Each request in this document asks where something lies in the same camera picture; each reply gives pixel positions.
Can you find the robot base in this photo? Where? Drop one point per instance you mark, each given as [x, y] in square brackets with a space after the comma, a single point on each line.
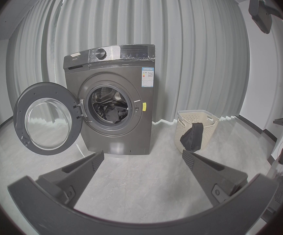
[282, 188]

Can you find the white curtain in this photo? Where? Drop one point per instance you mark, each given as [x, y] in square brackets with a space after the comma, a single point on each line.
[180, 33]

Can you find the heap of dark clothes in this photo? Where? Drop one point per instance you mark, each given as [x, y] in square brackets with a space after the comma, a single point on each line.
[113, 114]

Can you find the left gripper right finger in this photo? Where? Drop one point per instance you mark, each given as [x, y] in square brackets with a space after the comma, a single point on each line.
[205, 171]

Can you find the cream laundry basket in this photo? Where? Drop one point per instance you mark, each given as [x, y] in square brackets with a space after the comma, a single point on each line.
[211, 128]

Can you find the washing machine door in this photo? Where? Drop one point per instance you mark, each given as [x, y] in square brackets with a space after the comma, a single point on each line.
[21, 121]

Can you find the grey washing machine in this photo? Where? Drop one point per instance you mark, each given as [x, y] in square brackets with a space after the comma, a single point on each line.
[117, 141]

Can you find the black garment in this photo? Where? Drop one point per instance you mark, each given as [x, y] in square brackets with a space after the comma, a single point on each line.
[192, 137]

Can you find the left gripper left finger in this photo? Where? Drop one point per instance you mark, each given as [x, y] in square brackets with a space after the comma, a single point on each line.
[82, 170]

